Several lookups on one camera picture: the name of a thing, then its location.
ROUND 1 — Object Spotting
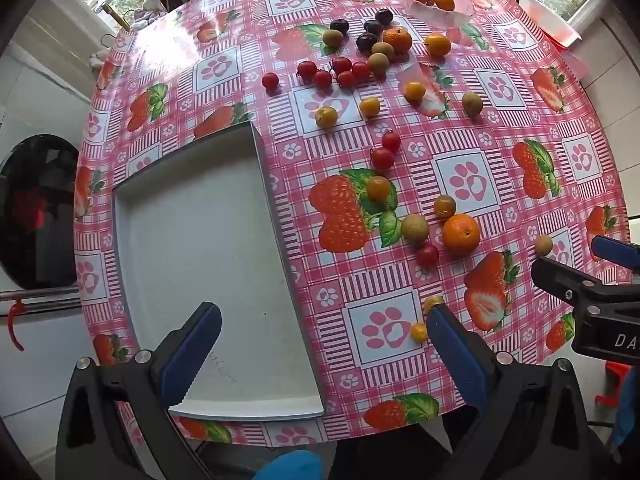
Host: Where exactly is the brass rod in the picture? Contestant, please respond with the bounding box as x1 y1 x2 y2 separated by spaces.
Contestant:
102 4 132 32

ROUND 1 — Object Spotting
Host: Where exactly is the white square tray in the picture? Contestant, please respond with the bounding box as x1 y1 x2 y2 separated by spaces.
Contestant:
112 121 326 421

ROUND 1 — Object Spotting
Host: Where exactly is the grey cloth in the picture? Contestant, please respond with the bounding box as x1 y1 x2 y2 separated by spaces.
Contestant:
132 0 171 26

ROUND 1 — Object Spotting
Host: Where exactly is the clear glass bowl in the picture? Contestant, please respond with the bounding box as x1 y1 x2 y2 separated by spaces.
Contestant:
398 0 477 29

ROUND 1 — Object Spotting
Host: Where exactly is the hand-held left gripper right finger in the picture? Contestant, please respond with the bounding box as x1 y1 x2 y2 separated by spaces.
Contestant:
425 304 618 480

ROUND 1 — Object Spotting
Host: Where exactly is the metal rail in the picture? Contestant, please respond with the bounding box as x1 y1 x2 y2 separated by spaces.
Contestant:
0 287 81 316

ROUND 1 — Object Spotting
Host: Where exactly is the pink strawberry print tablecloth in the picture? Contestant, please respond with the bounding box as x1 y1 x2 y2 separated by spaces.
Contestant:
72 0 633 446

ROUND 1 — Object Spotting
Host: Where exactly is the red plastic hook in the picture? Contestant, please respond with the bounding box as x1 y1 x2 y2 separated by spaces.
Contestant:
7 299 26 352

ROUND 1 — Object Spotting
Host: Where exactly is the white washing machine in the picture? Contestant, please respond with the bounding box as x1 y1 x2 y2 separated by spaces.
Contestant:
0 42 98 421

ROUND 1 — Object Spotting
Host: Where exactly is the white and red plastic basin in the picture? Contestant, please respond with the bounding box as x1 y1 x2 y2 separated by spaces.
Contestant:
515 0 583 47

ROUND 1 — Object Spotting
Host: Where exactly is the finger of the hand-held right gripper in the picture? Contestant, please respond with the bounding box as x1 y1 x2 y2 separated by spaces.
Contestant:
591 235 640 267
530 256 588 308

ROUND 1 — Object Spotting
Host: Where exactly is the blue cloth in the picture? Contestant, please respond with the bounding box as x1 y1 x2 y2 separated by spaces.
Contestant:
252 450 322 480

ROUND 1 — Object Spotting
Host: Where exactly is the red plastic stool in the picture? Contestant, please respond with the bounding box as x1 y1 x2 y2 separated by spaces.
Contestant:
594 360 632 407

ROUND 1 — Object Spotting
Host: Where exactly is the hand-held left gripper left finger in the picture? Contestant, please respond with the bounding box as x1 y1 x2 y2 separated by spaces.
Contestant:
55 301 223 480

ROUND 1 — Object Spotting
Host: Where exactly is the large orange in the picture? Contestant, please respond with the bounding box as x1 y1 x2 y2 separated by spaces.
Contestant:
441 213 482 255

